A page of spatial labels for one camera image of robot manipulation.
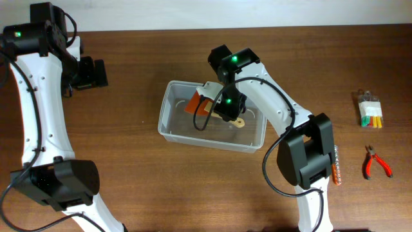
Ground red scraper wooden handle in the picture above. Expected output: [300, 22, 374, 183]
[184, 90, 245, 128]

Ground clear plastic container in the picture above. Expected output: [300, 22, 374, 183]
[158, 81, 267, 153]

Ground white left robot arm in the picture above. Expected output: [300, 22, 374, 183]
[1, 2, 126, 231]

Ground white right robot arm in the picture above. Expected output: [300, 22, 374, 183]
[185, 44, 335, 231]

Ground orange bit holder strip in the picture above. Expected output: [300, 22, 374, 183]
[332, 145, 342, 186]

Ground clear bag of wall plugs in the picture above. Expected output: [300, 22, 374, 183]
[357, 91, 383, 129]

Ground red handled pliers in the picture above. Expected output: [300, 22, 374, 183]
[362, 144, 394, 180]

